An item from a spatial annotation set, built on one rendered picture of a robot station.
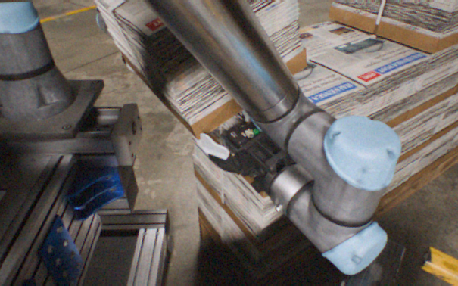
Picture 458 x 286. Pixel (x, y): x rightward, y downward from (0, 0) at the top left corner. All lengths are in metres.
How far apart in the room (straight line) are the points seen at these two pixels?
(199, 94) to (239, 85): 0.24
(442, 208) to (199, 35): 1.67
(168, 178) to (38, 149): 0.98
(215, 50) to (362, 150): 0.17
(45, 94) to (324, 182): 0.59
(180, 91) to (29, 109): 0.33
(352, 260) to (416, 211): 1.37
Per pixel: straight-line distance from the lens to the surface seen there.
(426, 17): 1.07
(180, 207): 1.56
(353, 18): 1.18
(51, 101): 0.77
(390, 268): 0.50
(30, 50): 0.73
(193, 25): 0.29
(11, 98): 0.76
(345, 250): 0.42
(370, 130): 0.37
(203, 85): 0.57
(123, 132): 0.74
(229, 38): 0.31
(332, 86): 0.80
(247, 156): 0.51
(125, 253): 1.21
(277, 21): 0.62
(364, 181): 0.36
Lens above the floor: 1.20
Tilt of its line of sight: 39 degrees down
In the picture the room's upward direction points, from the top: straight up
